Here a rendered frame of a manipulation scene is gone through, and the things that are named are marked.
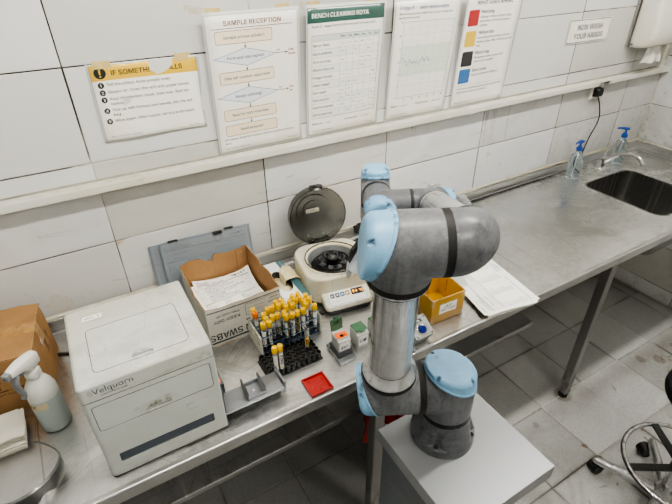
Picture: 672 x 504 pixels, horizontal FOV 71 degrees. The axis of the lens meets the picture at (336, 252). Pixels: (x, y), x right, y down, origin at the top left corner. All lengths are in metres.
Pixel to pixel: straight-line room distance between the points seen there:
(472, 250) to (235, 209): 1.10
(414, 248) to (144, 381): 0.67
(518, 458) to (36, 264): 1.42
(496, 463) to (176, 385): 0.75
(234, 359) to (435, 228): 0.90
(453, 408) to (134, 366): 0.68
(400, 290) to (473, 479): 0.56
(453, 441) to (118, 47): 1.30
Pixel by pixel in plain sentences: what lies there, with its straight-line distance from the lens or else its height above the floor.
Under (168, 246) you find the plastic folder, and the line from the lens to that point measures 1.68.
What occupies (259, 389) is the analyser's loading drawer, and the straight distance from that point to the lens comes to 1.33.
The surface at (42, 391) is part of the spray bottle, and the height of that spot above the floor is 1.02.
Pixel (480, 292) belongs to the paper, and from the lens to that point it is 1.73.
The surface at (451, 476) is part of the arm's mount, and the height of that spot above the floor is 0.92.
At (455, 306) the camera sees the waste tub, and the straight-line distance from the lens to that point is 1.60.
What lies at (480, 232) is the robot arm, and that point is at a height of 1.54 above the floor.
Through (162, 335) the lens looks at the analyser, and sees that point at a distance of 1.15.
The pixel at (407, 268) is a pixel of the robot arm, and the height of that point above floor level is 1.49.
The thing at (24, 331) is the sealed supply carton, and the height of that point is 1.06.
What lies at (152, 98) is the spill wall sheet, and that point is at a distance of 1.51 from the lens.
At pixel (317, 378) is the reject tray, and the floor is 0.88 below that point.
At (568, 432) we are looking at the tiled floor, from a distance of 2.59.
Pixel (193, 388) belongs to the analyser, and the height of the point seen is 1.06.
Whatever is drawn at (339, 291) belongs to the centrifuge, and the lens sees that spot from 1.60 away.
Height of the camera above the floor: 1.91
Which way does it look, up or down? 33 degrees down
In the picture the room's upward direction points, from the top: 1 degrees counter-clockwise
